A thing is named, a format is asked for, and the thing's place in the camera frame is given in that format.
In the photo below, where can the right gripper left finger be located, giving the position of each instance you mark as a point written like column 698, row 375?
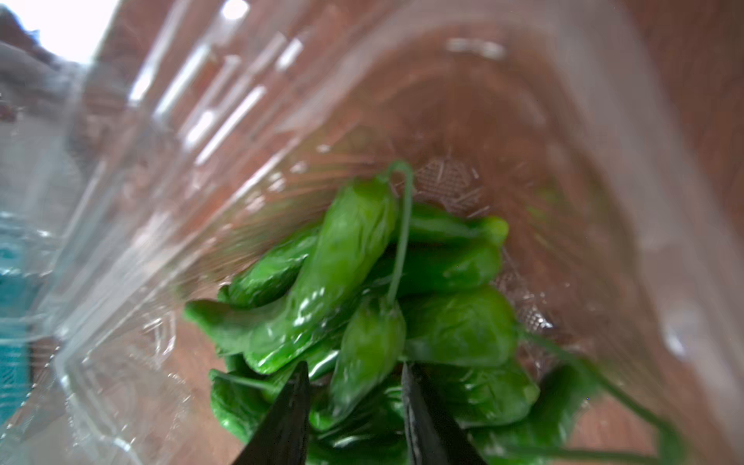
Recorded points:
column 282, row 437

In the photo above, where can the clear pepper container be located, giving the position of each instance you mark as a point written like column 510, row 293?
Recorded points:
column 570, row 288

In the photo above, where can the small stemmed green pepper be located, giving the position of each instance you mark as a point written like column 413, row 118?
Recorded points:
column 374, row 337

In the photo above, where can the large glossy green pepper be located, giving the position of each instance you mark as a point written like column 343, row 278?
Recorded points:
column 355, row 233

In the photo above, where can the teal plastic perforated basket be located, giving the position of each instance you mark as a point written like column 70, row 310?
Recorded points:
column 15, row 368

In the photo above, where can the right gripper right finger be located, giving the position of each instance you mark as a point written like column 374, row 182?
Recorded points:
column 433, row 436

